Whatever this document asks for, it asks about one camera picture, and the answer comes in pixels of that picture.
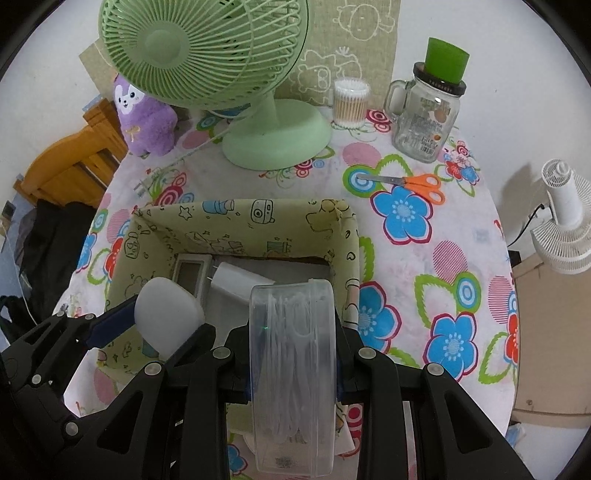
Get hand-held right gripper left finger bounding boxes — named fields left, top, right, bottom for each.
left=88, top=325, right=252, bottom=480

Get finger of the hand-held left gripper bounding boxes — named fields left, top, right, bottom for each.
left=9, top=295, right=139, bottom=393
left=167, top=323, right=218, bottom=371

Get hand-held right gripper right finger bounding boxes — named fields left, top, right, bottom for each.
left=333, top=318, right=511, bottom=480

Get white rounded case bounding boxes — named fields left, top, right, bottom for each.
left=134, top=277, right=205, bottom=358

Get clear floss pick box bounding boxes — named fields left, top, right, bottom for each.
left=248, top=279, right=337, bottom=477

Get white remote control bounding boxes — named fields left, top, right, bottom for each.
left=172, top=254, right=214, bottom=301

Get white charger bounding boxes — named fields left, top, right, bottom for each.
left=205, top=261, right=278, bottom=308

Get printed storage box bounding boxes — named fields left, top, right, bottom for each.
left=95, top=198, right=363, bottom=462

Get black clothing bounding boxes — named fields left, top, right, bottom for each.
left=0, top=198, right=98, bottom=333

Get floral tablecloth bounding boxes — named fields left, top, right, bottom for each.
left=53, top=104, right=520, bottom=480

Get wooden chair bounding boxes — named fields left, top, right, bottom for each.
left=13, top=99, right=130, bottom=210

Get purple plush toy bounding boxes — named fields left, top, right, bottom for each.
left=113, top=74, right=178, bottom=155

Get orange scissors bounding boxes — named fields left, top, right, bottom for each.
left=356, top=173, right=446, bottom=205

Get beige wooden door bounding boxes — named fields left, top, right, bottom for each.
left=510, top=249, right=591, bottom=428

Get green desk fan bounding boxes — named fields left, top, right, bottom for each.
left=99, top=0, right=332, bottom=171

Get glass mug jar green lid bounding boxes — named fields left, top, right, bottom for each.
left=385, top=38, right=471, bottom=163

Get cotton swab container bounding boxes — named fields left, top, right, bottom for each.
left=332, top=78, right=371, bottom=127

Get white floor fan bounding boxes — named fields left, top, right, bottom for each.
left=529, top=159, right=591, bottom=275

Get white fan power cable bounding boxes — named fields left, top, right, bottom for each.
left=131, top=127, right=232, bottom=192

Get black fan cable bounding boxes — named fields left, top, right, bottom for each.
left=507, top=203, right=548, bottom=250

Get green cartoon wall sheet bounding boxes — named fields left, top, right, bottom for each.
left=78, top=0, right=400, bottom=121

